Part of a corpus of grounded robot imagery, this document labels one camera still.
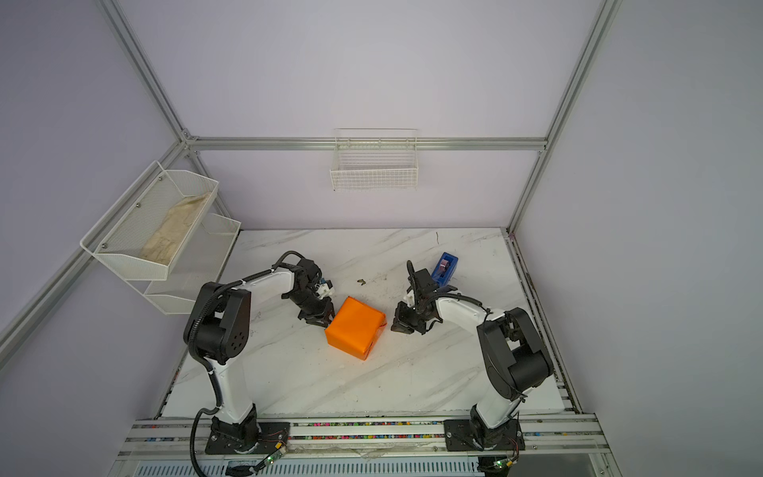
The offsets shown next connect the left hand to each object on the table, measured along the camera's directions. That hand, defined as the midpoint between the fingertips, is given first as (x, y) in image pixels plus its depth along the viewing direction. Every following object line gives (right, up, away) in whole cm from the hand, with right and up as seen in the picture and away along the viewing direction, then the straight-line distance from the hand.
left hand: (329, 325), depth 91 cm
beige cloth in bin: (-40, +24, -16) cm, 49 cm away
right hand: (+19, 0, -4) cm, 19 cm away
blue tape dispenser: (+38, +17, +10) cm, 43 cm away
